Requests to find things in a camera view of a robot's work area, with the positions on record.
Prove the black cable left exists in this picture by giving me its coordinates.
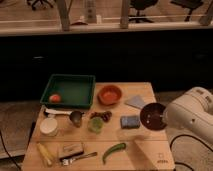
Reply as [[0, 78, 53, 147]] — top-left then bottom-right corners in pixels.
[[0, 129, 22, 171]]

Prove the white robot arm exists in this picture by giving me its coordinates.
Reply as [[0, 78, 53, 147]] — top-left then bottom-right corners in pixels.
[[163, 87, 213, 144]]

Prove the green plastic tray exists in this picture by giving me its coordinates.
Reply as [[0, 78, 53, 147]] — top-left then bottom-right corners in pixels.
[[40, 74, 95, 109]]

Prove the scrub brush block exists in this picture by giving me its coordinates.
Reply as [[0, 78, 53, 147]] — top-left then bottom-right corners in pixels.
[[58, 143, 84, 160]]

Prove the office chair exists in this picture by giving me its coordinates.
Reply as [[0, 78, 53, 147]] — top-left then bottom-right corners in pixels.
[[26, 0, 53, 11], [129, 0, 158, 23], [171, 0, 203, 22]]

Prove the grey triangular cloth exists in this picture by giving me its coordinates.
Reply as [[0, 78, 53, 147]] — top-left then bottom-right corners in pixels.
[[125, 95, 146, 109]]

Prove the orange bowl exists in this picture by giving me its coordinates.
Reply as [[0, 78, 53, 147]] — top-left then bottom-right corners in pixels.
[[98, 85, 122, 105]]

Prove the white round container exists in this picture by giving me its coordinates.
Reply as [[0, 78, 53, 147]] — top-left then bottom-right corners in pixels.
[[40, 118, 58, 136]]

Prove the blue sponge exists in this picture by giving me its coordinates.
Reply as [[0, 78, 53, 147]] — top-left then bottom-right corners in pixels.
[[120, 116, 140, 129]]

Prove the green chili pepper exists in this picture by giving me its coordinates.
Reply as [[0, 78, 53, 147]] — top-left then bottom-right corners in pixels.
[[102, 143, 126, 164]]

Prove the silver fork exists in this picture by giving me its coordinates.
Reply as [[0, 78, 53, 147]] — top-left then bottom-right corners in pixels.
[[61, 152, 98, 166]]

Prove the office chair center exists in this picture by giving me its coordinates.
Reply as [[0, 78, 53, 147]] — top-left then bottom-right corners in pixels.
[[129, 0, 158, 23]]

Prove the office chair left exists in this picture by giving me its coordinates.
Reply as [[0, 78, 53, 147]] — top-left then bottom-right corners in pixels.
[[26, 0, 53, 11]]

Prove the red tomato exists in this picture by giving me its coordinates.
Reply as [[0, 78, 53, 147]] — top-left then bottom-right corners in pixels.
[[49, 94, 61, 103]]

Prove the black cable right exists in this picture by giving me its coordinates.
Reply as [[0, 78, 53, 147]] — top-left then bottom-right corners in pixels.
[[169, 133, 213, 171]]

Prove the office chair right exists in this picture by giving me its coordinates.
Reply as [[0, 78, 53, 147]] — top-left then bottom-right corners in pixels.
[[171, 0, 203, 22]]

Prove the white handled scoop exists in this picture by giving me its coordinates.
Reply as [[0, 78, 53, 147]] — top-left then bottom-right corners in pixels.
[[44, 108, 71, 117]]

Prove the yellow corn cob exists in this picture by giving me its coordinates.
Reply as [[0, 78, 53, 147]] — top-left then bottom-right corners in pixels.
[[37, 143, 54, 166]]

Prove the black cable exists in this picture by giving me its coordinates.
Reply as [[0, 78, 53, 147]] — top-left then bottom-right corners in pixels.
[[169, 133, 213, 171], [0, 129, 22, 171]]

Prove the dark brown bowl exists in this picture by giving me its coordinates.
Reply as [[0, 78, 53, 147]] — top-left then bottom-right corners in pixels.
[[140, 103, 166, 131]]

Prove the small green cup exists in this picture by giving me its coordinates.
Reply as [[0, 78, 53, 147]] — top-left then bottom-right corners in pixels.
[[88, 117, 103, 134]]

